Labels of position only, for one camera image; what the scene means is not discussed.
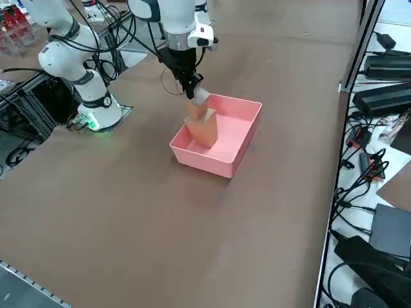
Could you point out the grey flat box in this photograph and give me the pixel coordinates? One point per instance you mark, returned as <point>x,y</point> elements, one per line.
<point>391,231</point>

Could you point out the silver perforated edge rail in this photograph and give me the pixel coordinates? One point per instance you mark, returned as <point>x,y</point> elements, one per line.
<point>19,275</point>

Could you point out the orange black adapter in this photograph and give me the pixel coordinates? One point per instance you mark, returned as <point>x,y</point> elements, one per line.
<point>361,136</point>
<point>364,162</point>

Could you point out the small black power adapter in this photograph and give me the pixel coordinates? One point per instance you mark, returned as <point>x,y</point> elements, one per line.
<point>387,40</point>

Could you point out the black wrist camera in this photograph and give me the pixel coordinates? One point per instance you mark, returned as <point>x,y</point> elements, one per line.
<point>214,45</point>

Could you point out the clear acrylic box red contents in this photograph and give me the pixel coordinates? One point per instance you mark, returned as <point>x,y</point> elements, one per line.
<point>16,35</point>

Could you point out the aluminium camera post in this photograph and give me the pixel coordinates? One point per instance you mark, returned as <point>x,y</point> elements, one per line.
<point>363,41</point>

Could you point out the aluminium profile frame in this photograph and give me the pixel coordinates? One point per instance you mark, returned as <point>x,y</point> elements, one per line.
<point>41,126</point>

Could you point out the long black power brick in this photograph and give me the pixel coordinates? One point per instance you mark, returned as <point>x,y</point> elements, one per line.
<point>388,65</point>
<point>382,99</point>

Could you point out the kraft paper carton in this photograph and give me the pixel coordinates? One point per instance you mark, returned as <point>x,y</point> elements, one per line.
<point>192,112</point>
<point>205,134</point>

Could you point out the steel arm base plate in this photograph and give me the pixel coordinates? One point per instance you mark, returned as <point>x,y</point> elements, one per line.
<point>127,110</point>

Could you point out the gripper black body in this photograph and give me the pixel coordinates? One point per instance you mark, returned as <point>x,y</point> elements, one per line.
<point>181,62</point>

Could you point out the pink plastic tray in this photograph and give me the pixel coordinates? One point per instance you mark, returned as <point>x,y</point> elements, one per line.
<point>231,147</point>

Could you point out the white post bracket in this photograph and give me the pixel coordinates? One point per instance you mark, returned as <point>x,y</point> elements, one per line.
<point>345,88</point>

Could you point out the printed plastic packet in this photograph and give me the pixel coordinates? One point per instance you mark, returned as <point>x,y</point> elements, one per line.
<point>390,126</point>

